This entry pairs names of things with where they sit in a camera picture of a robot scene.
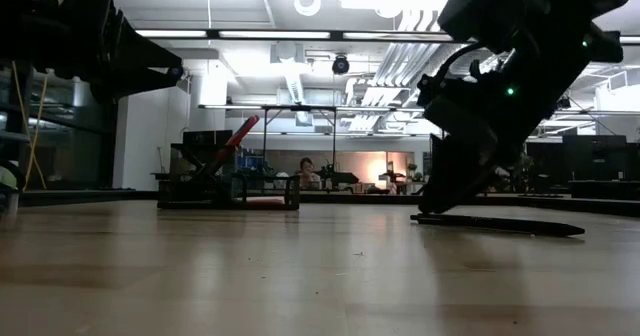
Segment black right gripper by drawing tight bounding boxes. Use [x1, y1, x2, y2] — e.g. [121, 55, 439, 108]
[417, 39, 596, 217]

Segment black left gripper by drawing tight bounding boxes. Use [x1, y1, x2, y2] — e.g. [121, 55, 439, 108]
[63, 0, 184, 103]

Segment black scale-logo pen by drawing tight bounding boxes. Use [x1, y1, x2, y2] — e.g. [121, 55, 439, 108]
[409, 212, 587, 238]

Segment red-handled scissors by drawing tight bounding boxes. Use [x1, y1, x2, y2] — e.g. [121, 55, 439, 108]
[197, 114, 261, 180]

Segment black mesh desk organizer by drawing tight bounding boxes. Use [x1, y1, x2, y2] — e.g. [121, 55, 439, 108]
[157, 142, 302, 211]

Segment person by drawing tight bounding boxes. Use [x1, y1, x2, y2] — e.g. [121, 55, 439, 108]
[297, 156, 322, 191]

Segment black table frame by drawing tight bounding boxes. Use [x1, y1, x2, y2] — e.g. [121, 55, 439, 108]
[19, 188, 640, 218]

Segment yellow cable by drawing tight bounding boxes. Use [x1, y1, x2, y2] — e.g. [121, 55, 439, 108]
[10, 60, 50, 192]

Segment black metal stand frame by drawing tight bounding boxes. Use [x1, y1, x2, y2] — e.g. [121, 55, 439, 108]
[261, 104, 338, 180]

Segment round black hanging camera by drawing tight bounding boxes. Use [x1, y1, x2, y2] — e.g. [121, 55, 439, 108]
[331, 53, 351, 76]

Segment white ring light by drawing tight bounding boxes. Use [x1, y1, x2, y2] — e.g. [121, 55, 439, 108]
[293, 0, 323, 18]

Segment black overhead frame bar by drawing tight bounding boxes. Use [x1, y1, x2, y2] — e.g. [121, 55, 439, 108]
[134, 27, 640, 47]

